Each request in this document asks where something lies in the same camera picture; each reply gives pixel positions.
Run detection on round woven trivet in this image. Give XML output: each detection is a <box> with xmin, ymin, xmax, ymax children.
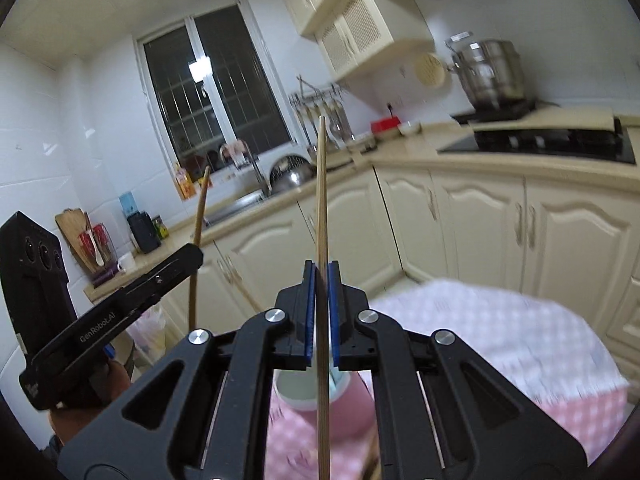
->
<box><xmin>413</xmin><ymin>53</ymin><xmax>447</xmax><ymax>88</ymax></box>

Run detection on white checkered towel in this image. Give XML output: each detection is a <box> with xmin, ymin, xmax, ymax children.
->
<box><xmin>370</xmin><ymin>280</ymin><xmax>628</xmax><ymax>404</ymax></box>

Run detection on white plastic bag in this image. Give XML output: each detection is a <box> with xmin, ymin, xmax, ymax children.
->
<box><xmin>126</xmin><ymin>306</ymin><xmax>166</xmax><ymax>365</ymax></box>

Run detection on pink paper cup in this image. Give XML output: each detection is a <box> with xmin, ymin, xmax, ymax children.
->
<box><xmin>273</xmin><ymin>368</ymin><xmax>377</xmax><ymax>444</ymax></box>

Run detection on orange snack packet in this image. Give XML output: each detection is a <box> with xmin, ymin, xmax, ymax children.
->
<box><xmin>174</xmin><ymin>162</ymin><xmax>196</xmax><ymax>200</ymax></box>

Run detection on steel bowl by sink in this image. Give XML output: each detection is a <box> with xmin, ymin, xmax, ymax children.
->
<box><xmin>269</xmin><ymin>154</ymin><xmax>316</xmax><ymax>195</ymax></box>

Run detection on cream lower kitchen cabinets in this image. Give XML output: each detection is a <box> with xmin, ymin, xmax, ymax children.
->
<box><xmin>195</xmin><ymin>157</ymin><xmax>639</xmax><ymax>380</ymax></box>

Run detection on cream upper cabinet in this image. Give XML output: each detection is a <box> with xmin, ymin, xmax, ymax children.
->
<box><xmin>284</xmin><ymin>0</ymin><xmax>434</xmax><ymax>81</ymax></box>

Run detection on kitchen faucet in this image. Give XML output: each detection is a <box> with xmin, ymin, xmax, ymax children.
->
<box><xmin>240</xmin><ymin>140</ymin><xmax>271</xmax><ymax>196</ymax></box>

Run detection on hanging utensil rack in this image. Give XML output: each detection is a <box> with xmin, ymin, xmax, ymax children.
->
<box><xmin>288</xmin><ymin>75</ymin><xmax>355</xmax><ymax>155</ymax></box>

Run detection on wooden chopstick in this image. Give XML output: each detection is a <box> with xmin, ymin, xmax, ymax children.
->
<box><xmin>188</xmin><ymin>166</ymin><xmax>210</xmax><ymax>332</ymax></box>
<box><xmin>316</xmin><ymin>117</ymin><xmax>331</xmax><ymax>480</ymax></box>

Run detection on red utensil holder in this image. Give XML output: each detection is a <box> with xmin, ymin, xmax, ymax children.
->
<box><xmin>78</xmin><ymin>223</ymin><xmax>116</xmax><ymax>274</ymax></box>

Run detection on red box on counter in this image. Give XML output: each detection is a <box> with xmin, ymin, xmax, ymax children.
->
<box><xmin>370</xmin><ymin>116</ymin><xmax>401</xmax><ymax>136</ymax></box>

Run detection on black induction cooker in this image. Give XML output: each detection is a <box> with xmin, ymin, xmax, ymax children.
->
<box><xmin>451</xmin><ymin>100</ymin><xmax>536</xmax><ymax>126</ymax></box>

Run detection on person's left hand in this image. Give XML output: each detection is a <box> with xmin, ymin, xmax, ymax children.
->
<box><xmin>48</xmin><ymin>361</ymin><xmax>131</xmax><ymax>445</ymax></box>

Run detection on steel stock pot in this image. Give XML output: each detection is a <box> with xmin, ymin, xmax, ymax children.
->
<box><xmin>445</xmin><ymin>32</ymin><xmax>526</xmax><ymax>110</ymax></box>

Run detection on white mug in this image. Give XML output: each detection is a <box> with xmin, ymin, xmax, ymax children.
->
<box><xmin>117</xmin><ymin>252</ymin><xmax>136</xmax><ymax>273</ymax></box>

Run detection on black gas stove top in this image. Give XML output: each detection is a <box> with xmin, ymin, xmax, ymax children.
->
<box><xmin>438</xmin><ymin>119</ymin><xmax>637</xmax><ymax>166</ymax></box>

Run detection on black kettle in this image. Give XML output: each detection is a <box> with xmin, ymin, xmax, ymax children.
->
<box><xmin>127</xmin><ymin>211</ymin><xmax>162</xmax><ymax>254</ymax></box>

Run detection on white small bowl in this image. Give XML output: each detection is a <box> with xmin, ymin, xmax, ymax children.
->
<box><xmin>398</xmin><ymin>122</ymin><xmax>422</xmax><ymax>136</ymax></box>

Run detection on wooden cutting board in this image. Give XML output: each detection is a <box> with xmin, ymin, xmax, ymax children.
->
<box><xmin>54</xmin><ymin>208</ymin><xmax>99</xmax><ymax>276</ymax></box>

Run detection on dark kitchen window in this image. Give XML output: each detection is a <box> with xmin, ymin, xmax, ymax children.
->
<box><xmin>141</xmin><ymin>2</ymin><xmax>293</xmax><ymax>178</ymax></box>

